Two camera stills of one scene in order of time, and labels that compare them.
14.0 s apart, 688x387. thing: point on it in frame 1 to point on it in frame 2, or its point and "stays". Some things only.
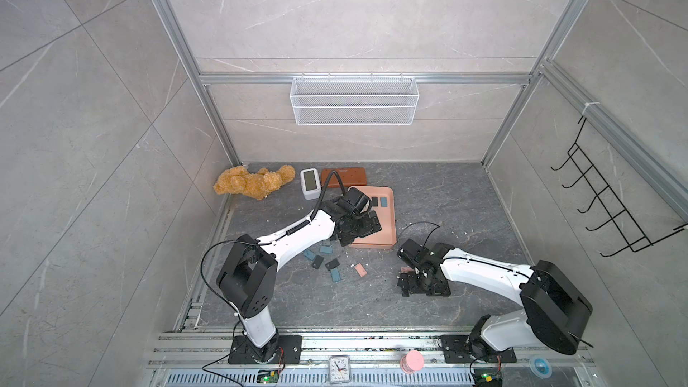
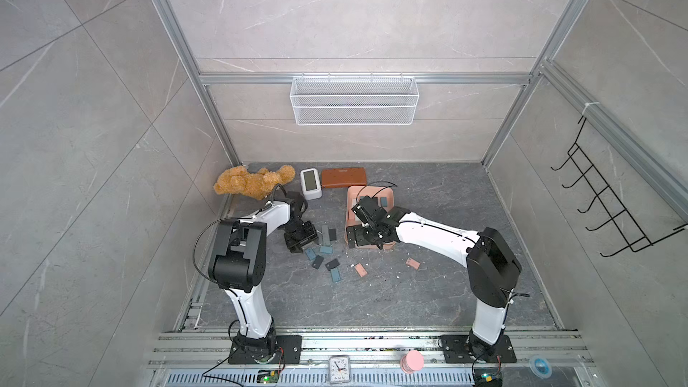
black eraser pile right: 331,264 stays
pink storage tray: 382,204 stays
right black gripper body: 416,283 to 365,236
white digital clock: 311,182 stays
